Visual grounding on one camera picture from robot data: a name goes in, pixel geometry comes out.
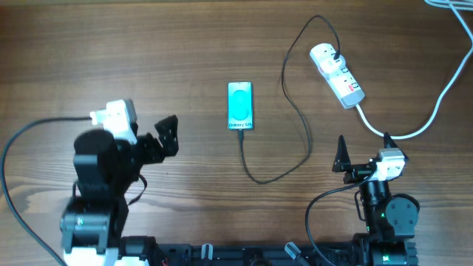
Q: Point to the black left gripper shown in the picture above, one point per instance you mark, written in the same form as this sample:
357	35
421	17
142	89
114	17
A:
168	140

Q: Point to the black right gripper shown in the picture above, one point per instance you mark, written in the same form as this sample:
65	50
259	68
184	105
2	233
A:
343	163

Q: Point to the blue screen Galaxy smartphone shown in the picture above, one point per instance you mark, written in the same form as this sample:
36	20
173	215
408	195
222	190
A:
240	105

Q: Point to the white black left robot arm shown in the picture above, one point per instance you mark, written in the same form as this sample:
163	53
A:
94	218

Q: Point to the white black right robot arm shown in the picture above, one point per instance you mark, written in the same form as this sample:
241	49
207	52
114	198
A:
390	218

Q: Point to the white charger plug adapter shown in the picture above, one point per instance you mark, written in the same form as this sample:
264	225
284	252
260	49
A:
329	66

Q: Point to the white power strip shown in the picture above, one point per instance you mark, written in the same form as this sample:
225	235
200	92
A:
344	86

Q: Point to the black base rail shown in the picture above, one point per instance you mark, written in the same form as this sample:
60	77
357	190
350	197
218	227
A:
337	253

